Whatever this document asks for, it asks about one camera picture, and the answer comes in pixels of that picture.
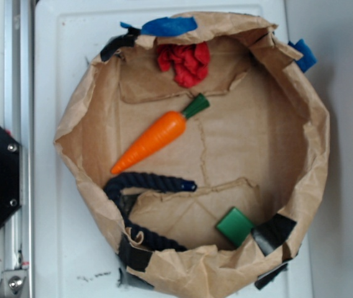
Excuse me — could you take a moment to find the green square block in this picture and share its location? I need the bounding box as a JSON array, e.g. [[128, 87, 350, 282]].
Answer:
[[216, 207, 255, 247]]

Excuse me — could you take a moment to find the brown paper bag tray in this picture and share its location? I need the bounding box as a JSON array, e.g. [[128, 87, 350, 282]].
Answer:
[[54, 12, 329, 297]]

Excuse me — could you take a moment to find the orange toy carrot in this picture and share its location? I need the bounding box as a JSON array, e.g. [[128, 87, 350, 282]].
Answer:
[[111, 94, 210, 174]]

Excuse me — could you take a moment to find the red crumpled cloth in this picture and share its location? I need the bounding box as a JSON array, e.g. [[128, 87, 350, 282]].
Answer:
[[157, 42, 211, 88]]

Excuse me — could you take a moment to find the black tape bottom left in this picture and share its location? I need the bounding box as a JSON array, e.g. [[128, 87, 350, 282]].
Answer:
[[118, 235, 153, 272]]

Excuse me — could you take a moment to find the black tape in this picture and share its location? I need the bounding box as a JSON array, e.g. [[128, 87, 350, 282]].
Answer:
[[118, 235, 153, 272], [100, 27, 141, 62], [250, 214, 297, 256]]

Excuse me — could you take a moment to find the black tape top left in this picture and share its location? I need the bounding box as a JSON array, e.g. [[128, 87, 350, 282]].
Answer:
[[100, 27, 141, 62]]

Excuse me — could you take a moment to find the blue tape strip top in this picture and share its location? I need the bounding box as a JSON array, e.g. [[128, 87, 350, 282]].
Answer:
[[120, 17, 198, 37]]

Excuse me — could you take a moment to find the black tape bottom right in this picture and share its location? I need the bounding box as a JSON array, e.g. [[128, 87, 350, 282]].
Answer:
[[250, 214, 297, 256]]

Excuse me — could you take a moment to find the white tray board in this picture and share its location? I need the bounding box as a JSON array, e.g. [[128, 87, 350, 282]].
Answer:
[[33, 0, 316, 298]]

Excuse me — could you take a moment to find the black tape lower right edge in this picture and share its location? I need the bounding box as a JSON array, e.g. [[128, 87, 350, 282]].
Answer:
[[254, 262, 288, 290]]

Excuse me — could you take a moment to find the blue tape piece right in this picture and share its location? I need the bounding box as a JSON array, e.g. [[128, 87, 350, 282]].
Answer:
[[288, 39, 318, 73]]

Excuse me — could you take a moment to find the dark blue rope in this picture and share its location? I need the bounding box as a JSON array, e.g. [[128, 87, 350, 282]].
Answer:
[[103, 172, 198, 252]]

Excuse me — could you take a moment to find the aluminium frame rail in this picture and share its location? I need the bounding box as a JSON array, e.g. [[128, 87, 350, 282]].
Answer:
[[4, 1, 36, 297]]

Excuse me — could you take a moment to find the metal corner bracket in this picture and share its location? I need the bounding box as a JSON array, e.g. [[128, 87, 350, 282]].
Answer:
[[0, 269, 30, 298]]

